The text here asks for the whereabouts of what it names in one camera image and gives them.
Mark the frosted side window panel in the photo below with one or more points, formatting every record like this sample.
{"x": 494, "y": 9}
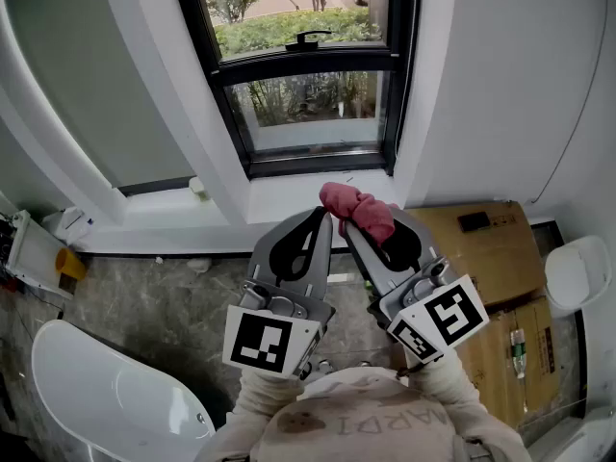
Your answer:
{"x": 86, "y": 75}

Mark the black window frame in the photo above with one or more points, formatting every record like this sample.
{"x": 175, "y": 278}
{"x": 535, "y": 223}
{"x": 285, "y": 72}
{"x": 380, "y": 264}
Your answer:
{"x": 308, "y": 63}

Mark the person's right forearm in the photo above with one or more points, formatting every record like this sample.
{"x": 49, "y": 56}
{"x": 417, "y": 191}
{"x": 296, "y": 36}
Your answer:
{"x": 445, "y": 383}

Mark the small white sill object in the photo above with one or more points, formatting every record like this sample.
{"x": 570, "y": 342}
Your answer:
{"x": 198, "y": 188}

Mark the pink cloth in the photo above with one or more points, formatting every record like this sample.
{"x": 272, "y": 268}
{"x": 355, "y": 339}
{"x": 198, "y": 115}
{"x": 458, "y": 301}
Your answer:
{"x": 366, "y": 212}

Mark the clear window glass pane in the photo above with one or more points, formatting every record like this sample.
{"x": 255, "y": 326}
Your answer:
{"x": 289, "y": 17}
{"x": 313, "y": 113}

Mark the orange cup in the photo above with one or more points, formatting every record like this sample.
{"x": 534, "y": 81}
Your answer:
{"x": 69, "y": 263}

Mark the person's left forearm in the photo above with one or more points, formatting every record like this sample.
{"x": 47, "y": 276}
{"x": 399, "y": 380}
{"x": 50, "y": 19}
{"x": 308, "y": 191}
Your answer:
{"x": 262, "y": 400}

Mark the cardboard box with black label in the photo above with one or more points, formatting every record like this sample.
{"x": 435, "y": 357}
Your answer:
{"x": 500, "y": 253}

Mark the white flat box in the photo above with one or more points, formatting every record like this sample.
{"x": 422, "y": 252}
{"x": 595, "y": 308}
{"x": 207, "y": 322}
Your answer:
{"x": 33, "y": 253}

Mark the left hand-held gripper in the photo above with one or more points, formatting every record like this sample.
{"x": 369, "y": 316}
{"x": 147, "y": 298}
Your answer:
{"x": 262, "y": 342}

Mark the white bathtub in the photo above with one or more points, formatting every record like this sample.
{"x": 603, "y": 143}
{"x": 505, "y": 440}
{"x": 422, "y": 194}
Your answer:
{"x": 96, "y": 392}

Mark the clear plastic bottle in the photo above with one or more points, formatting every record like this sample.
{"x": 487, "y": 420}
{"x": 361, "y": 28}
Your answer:
{"x": 518, "y": 351}

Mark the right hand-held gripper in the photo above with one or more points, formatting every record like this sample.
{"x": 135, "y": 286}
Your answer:
{"x": 452, "y": 318}

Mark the plain cardboard box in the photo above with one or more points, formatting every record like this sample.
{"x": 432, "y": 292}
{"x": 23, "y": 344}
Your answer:
{"x": 491, "y": 368}

